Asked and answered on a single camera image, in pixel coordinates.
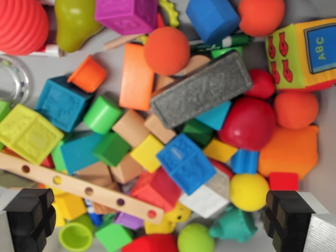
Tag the grey foam eraser block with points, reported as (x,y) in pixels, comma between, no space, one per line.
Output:
(202,90)

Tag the small red fabric ball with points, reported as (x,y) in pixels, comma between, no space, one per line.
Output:
(261,84)

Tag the grey plastic bin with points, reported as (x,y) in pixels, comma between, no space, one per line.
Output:
(304,11)

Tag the yellow wooden cube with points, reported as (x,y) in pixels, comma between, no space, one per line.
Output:
(147,153)

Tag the natural wooden block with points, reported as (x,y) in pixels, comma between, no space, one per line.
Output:
(158,130)
(130,128)
(94,174)
(127,168)
(162,82)

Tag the green wooden cube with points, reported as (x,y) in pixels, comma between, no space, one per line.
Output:
(111,148)

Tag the red white toy piece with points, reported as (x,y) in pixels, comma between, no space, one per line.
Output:
(50,50)

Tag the lime green block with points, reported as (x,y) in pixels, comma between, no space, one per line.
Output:
(4,110)

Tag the magenta rubber block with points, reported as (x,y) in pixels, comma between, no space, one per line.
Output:
(126,14)

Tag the glossy red toy apple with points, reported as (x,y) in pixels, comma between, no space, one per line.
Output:
(246,123)

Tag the orange foam ball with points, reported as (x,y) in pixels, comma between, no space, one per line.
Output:
(295,109)
(261,15)
(166,51)

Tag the lime green ball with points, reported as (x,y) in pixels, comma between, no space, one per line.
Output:
(195,239)

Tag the wooden dowel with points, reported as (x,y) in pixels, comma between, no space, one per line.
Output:
(118,43)

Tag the dark green wooden block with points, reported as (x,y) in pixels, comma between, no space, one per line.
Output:
(198,134)

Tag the wooden strip with holes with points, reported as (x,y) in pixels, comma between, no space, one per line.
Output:
(73,185)

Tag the yellow foam ball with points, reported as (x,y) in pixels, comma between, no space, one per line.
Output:
(249,191)

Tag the fabric ABC fish cube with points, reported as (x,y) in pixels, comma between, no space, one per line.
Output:
(296,55)

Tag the black silver gripper right finger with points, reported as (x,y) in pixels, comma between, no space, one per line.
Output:
(291,220)

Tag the red ribbed ball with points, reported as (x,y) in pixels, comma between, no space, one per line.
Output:
(21,26)

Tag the black silver gripper left finger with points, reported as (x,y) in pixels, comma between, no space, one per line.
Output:
(26,218)

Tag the purple block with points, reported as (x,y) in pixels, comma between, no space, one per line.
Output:
(128,221)

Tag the teal rubber toy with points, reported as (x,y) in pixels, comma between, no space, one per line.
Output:
(233,225)

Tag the small red toy piece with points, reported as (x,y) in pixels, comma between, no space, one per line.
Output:
(160,22)

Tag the teal wooden block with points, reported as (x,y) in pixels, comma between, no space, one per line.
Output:
(215,116)

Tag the large teal block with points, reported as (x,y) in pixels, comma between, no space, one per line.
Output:
(77,152)

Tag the green marker pen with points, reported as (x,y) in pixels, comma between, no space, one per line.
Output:
(236,40)

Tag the natural wooden cylinder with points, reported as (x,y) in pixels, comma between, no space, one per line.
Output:
(197,63)

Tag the white grey rubber block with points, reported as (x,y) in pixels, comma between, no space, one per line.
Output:
(207,199)

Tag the lime green plastic cup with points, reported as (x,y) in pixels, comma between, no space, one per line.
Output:
(76,236)

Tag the blue ridged cylinder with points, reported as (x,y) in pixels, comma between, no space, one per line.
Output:
(244,161)

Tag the olive green toy pear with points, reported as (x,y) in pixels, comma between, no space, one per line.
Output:
(73,23)

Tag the yellow block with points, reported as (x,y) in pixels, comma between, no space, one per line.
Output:
(69,206)

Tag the orange plastic cup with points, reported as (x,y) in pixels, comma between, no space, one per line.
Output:
(88,74)

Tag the teal rubber block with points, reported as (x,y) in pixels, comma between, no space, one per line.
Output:
(61,103)

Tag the yellow-green rubber block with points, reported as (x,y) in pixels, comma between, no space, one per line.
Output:
(29,132)

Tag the small red cube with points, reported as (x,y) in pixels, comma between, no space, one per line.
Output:
(283,181)

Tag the blue rubber block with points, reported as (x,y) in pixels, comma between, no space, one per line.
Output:
(186,164)

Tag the red fabric cube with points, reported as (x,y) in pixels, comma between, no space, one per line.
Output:
(152,244)

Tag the light green block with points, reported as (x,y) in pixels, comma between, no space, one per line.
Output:
(57,157)

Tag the small blue toy piece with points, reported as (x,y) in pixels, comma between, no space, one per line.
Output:
(95,219)

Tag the light green cube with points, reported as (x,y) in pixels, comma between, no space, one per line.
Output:
(114,237)

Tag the red rubber block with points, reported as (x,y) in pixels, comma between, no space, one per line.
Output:
(157,190)

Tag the red rounded toy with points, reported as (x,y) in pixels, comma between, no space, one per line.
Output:
(223,168)

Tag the blue foam hexagon block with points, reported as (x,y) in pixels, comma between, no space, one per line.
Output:
(212,18)

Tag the yellow rubber bear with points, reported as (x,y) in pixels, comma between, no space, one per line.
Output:
(178,215)

